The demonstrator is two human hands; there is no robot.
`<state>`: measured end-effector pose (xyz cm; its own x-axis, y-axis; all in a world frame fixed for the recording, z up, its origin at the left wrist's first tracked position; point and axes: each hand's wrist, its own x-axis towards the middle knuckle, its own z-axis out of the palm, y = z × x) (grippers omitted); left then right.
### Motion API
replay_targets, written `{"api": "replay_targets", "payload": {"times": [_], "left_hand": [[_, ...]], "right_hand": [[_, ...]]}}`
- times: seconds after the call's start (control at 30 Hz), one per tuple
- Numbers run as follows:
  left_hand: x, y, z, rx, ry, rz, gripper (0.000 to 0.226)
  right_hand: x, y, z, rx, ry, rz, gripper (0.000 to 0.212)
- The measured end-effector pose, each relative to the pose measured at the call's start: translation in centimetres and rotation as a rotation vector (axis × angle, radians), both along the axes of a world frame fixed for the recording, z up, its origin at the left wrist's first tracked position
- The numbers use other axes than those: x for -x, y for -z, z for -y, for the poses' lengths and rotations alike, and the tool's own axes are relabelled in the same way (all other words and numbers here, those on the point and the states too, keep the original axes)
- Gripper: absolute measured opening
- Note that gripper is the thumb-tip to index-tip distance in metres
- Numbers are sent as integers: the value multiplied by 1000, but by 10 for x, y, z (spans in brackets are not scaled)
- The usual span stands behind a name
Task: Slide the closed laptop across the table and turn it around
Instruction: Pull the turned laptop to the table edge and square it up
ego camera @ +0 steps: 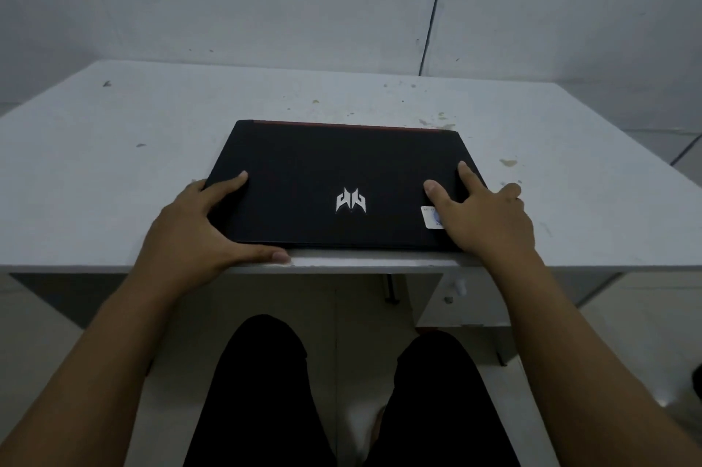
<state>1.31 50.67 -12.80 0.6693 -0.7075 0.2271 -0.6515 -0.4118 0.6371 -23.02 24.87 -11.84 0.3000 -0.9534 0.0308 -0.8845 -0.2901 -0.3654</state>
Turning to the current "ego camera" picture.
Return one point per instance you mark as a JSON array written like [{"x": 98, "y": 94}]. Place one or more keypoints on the person's left hand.
[{"x": 184, "y": 241}]

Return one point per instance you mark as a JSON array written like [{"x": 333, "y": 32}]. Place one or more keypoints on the person's right hand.
[{"x": 491, "y": 225}]

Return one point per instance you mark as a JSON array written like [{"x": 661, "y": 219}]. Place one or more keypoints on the person's right thumb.
[{"x": 440, "y": 203}]

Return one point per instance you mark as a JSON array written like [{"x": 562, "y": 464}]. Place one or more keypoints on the person's left thumb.
[{"x": 258, "y": 254}]

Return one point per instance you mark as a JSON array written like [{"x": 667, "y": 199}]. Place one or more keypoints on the black laptop with silver emblem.
[{"x": 307, "y": 181}]

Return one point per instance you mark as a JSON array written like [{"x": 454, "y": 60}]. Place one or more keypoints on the person's left forearm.
[{"x": 88, "y": 373}]

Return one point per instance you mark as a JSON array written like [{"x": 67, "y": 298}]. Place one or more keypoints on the person's right forearm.
[{"x": 576, "y": 368}]

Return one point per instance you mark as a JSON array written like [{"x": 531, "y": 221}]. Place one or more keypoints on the white drawer cabinet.
[{"x": 455, "y": 302}]

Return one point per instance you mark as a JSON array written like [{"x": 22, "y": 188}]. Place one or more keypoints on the person's left leg black trousers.
[{"x": 258, "y": 401}]

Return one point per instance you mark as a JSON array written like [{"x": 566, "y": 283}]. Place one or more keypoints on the person's leg black trousers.
[
  {"x": 439, "y": 406},
  {"x": 258, "y": 401}
]

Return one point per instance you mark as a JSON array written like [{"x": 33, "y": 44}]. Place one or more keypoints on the person's right leg black trousers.
[{"x": 439, "y": 406}]

